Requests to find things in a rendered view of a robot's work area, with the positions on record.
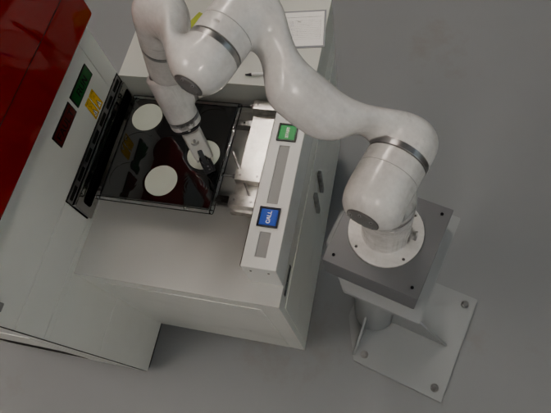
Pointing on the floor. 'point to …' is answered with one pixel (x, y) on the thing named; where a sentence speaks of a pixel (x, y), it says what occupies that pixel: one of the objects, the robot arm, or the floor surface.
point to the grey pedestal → (412, 329)
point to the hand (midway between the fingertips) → (207, 165)
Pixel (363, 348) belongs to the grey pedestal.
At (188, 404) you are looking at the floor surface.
